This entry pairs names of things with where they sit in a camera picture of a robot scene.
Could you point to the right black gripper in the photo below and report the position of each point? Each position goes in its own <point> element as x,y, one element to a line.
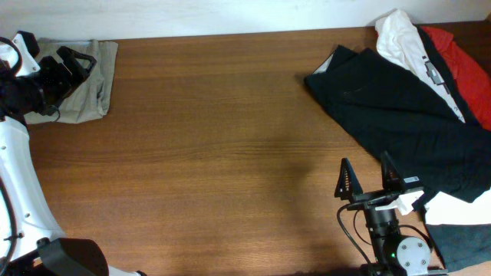
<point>374,200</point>

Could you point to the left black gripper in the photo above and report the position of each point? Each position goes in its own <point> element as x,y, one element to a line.
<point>67,75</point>

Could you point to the khaki green shorts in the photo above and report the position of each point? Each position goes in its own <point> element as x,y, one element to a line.
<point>91,101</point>

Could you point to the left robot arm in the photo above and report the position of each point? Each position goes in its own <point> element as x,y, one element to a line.
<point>32,241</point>

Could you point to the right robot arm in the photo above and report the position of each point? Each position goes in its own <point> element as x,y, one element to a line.
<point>398,249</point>

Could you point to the black shorts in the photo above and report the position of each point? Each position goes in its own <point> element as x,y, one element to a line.
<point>388,109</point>

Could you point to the white paper sheet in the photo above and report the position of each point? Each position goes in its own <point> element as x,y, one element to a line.
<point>445,209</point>

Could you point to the red garment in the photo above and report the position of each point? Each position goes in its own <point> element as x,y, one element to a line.
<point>472,81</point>

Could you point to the white garment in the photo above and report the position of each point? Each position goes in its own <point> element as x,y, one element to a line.
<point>399,42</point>

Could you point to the right gripper white camera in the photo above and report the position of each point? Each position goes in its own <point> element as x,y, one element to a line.
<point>410,190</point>

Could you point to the gripper white camera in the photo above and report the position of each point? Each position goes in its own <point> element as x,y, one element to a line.
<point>410,190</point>
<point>18,55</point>

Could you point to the left gripper white camera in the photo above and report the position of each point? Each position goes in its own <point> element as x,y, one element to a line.
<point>18,55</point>

